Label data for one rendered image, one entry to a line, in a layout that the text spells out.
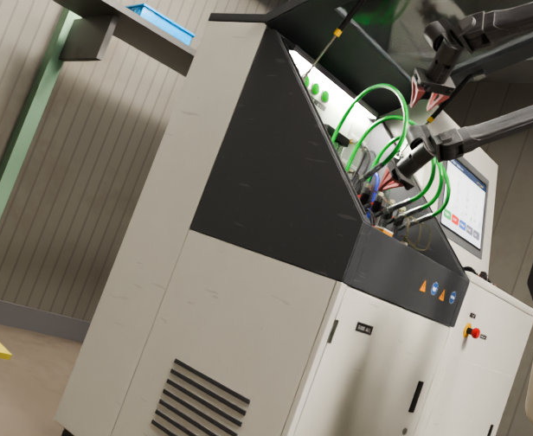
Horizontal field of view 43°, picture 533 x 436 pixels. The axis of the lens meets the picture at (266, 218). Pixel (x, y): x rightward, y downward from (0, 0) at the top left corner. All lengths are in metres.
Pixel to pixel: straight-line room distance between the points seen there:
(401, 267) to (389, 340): 0.21
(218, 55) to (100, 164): 1.79
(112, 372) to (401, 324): 0.88
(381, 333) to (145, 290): 0.73
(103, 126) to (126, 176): 0.32
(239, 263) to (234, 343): 0.22
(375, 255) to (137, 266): 0.79
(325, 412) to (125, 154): 2.49
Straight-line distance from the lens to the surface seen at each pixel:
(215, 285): 1.90
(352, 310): 1.72
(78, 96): 3.80
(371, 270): 1.74
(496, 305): 2.52
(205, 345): 1.88
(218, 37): 2.27
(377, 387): 1.96
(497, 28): 1.77
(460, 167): 2.75
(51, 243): 3.84
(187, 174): 2.11
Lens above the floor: 0.75
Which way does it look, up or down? 4 degrees up
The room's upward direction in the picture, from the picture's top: 20 degrees clockwise
